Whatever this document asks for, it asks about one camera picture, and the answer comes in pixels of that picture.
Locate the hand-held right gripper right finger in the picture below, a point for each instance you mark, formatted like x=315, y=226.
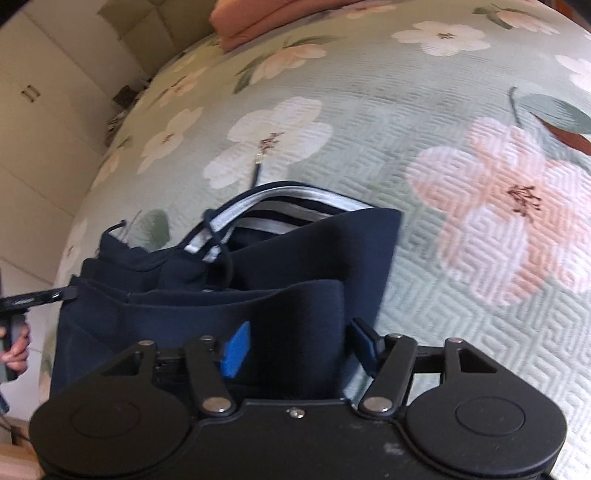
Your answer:
x=364, y=344

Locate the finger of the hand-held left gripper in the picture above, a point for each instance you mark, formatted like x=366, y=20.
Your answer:
x=41, y=297

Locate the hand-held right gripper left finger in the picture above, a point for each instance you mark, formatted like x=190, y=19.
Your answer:
x=236, y=348

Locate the navy striped zip hoodie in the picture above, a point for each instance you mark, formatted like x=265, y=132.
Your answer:
x=286, y=300

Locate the person's left hand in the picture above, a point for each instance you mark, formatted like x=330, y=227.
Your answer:
x=19, y=353

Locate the white wardrobe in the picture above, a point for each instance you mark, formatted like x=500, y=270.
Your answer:
x=41, y=138

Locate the beige nightstand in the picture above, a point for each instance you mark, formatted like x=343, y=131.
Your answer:
x=122, y=115

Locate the bed with floral bedspread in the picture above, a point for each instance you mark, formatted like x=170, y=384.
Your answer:
x=415, y=138

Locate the dark box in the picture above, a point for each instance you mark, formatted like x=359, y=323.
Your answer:
x=125, y=95

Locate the beige padded headboard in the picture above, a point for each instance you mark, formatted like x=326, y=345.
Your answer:
x=138, y=27

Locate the folded pink blanket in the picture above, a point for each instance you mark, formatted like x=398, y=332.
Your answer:
x=277, y=21

